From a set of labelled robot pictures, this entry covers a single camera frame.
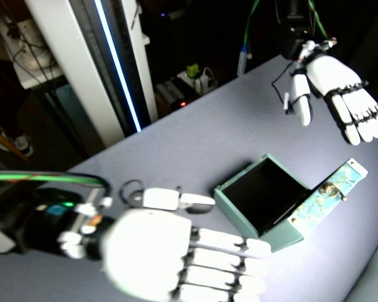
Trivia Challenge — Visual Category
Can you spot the teal jewellery box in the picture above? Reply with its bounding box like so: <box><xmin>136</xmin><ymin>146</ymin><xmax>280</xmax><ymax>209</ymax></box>
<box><xmin>213</xmin><ymin>153</ymin><xmax>369</xmax><ymax>254</ymax></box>

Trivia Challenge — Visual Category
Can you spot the black device with red light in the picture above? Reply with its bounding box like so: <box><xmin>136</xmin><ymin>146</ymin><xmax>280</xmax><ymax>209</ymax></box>
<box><xmin>155</xmin><ymin>80</ymin><xmax>195</xmax><ymax>111</ymax></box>

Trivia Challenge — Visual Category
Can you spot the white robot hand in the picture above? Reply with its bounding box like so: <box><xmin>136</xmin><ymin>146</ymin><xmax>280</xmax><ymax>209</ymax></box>
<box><xmin>101</xmin><ymin>187</ymin><xmax>272</xmax><ymax>302</ymax></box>
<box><xmin>289</xmin><ymin>53</ymin><xmax>378</xmax><ymax>147</ymax></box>

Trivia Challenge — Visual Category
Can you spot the white blue cable connector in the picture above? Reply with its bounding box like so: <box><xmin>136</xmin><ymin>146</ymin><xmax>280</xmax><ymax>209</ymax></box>
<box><xmin>237</xmin><ymin>43</ymin><xmax>253</xmax><ymax>77</ymax></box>

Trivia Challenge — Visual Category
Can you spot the white black shoe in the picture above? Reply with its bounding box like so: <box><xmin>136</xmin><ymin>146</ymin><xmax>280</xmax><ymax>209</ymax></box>
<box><xmin>14</xmin><ymin>134</ymin><xmax>35</xmax><ymax>157</ymax></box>

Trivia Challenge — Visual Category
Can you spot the grey table cloth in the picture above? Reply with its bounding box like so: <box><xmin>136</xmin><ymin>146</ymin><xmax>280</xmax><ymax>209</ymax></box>
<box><xmin>0</xmin><ymin>53</ymin><xmax>378</xmax><ymax>302</ymax></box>

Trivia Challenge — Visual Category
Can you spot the white column with blue light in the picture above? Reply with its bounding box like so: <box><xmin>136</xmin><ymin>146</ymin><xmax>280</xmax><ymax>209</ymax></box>
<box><xmin>24</xmin><ymin>0</ymin><xmax>160</xmax><ymax>139</ymax></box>

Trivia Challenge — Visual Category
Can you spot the green cable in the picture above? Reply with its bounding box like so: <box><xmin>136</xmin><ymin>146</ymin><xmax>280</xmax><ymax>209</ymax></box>
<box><xmin>243</xmin><ymin>0</ymin><xmax>262</xmax><ymax>48</ymax></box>

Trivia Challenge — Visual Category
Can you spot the white power strip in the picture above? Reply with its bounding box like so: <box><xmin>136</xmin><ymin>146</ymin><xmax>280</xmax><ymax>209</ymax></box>
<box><xmin>176</xmin><ymin>67</ymin><xmax>220</xmax><ymax>96</ymax></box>

